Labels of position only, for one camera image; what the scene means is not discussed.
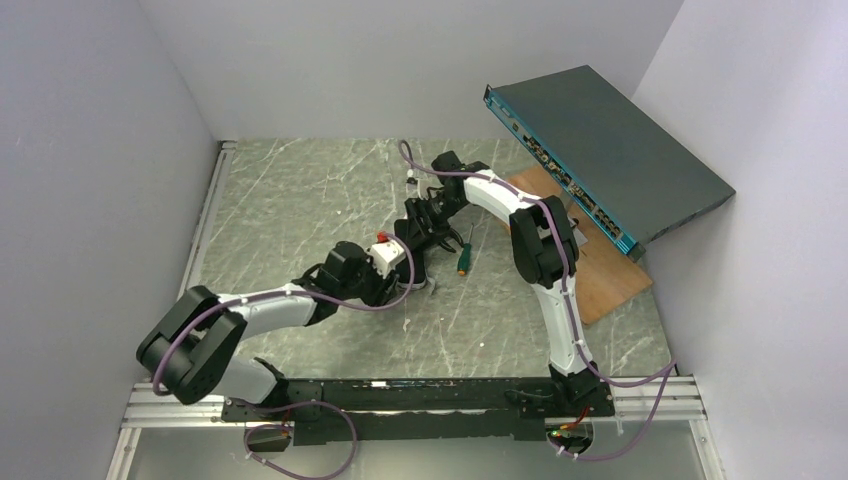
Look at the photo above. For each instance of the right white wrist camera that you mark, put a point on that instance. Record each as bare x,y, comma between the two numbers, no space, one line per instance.
413,185

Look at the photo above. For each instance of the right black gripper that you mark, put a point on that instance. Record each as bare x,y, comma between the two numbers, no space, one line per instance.
419,225

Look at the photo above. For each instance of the green handled screwdriver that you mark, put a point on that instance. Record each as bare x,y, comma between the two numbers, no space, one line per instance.
464,260

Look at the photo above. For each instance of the wooden board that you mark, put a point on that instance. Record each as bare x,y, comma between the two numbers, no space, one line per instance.
606,278

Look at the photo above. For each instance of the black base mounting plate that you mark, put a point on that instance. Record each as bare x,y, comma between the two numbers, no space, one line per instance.
521,408

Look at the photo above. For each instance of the dark teal network switch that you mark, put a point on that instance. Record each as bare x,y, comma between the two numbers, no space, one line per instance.
624,171

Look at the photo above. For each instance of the metal switch stand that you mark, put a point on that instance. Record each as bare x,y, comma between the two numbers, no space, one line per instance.
574,222

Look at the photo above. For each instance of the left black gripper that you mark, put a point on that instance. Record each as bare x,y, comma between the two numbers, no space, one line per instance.
411,273

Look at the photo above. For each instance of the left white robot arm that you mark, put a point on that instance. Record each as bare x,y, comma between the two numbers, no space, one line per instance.
190,353

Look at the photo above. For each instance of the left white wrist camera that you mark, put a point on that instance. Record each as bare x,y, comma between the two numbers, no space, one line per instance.
386,253

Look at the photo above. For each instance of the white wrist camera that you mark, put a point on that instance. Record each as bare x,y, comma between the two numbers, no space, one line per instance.
413,185
386,253

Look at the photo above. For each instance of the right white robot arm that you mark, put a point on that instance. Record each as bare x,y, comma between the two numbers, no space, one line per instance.
545,254

